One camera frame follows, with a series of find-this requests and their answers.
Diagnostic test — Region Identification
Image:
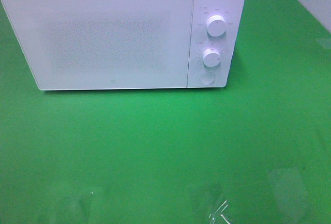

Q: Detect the round door release button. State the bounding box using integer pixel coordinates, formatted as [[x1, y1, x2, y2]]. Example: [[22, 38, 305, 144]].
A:
[[200, 72, 215, 85]]

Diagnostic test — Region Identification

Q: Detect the white microwave door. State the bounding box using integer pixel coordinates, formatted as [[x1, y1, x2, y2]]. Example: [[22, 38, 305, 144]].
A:
[[2, 0, 193, 91]]

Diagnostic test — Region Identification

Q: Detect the green table mat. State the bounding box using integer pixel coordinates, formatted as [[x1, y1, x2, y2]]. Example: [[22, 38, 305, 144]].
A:
[[1, 0, 330, 223]]

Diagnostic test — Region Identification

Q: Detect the clear plastic wrapper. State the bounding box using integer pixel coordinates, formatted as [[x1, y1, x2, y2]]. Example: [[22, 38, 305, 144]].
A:
[[208, 200, 233, 224]]

